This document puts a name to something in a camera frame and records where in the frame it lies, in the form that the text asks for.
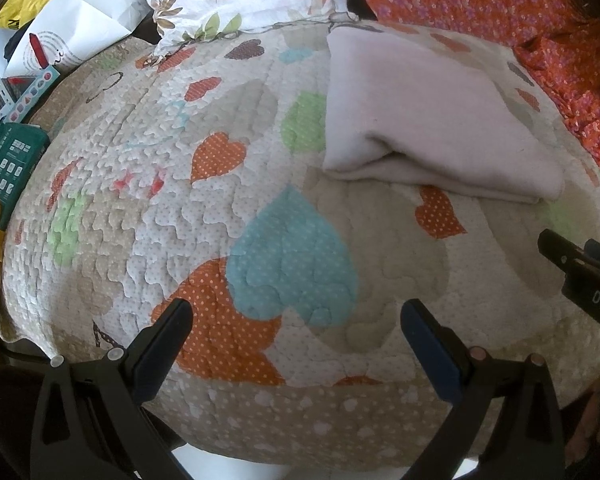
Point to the heart-patterned quilt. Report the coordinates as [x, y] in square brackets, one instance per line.
[280, 260]

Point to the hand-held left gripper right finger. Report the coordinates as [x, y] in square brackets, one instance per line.
[430, 355]

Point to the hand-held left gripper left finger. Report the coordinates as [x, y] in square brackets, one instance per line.
[155, 355]

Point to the person's right forearm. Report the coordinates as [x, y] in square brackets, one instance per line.
[599, 415]

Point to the pale pink small garment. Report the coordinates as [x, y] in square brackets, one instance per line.
[430, 110]

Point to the white paper bag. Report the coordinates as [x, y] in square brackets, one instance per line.
[90, 15]

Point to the colourful printed box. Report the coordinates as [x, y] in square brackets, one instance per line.
[30, 96]

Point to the teal box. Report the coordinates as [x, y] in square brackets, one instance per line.
[10, 160]

